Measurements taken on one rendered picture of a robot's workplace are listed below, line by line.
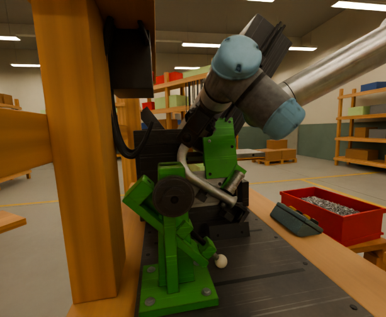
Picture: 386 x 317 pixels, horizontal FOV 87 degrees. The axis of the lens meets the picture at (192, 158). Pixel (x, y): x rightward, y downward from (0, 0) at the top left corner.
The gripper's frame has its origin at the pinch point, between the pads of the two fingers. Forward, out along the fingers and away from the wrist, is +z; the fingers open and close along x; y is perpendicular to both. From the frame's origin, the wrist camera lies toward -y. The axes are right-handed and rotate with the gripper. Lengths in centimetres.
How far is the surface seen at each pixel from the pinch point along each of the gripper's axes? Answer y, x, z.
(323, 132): 497, -331, 525
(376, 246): 8, -77, 4
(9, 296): -147, 45, 136
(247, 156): 11.2, -22.3, 14.8
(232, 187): -7.5, -20.1, 0.4
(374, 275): -10, -52, -20
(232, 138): 7.6, -11.4, 2.4
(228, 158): 1.0, -14.3, 3.1
